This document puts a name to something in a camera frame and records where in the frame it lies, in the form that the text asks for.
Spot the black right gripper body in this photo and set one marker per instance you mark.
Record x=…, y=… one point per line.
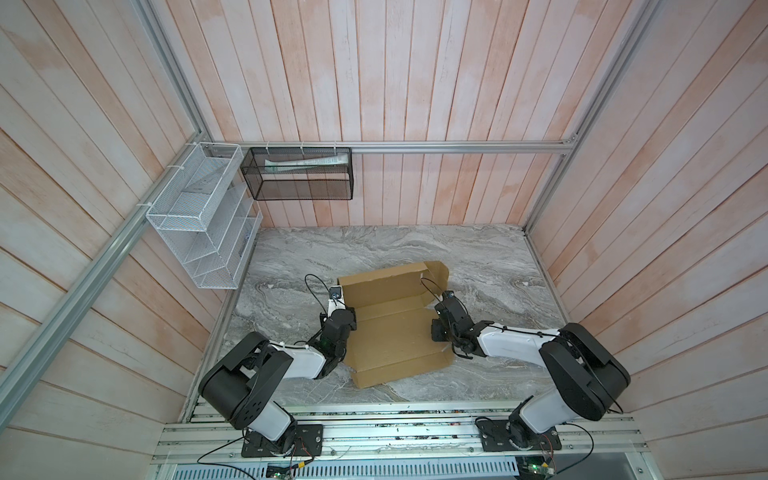
x=439, y=332

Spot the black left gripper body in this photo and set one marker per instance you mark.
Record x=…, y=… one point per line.
x=354, y=324

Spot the brown cardboard box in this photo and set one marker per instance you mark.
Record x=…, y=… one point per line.
x=394, y=317

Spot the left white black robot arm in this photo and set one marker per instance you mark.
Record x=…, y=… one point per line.
x=241, y=385

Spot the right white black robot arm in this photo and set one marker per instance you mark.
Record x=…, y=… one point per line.
x=587, y=378

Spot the left green circuit board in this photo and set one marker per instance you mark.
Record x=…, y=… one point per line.
x=277, y=472

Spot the green circuit board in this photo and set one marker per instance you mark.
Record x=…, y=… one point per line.
x=277, y=472
x=532, y=469

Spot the right green circuit board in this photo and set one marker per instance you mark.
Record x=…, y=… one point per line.
x=532, y=469

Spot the white paper in black basket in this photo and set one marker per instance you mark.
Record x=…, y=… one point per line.
x=320, y=164

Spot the aluminium mounting rail frame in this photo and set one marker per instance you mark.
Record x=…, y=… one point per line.
x=392, y=430

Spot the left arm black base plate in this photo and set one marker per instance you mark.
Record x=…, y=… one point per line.
x=298, y=440

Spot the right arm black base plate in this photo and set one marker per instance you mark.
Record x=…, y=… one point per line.
x=504, y=435

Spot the white slotted cable duct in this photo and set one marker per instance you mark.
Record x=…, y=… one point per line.
x=416, y=468

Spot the black wire mesh basket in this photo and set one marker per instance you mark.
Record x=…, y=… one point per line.
x=332, y=185

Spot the white wire mesh shelf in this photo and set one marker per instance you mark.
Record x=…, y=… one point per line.
x=206, y=216

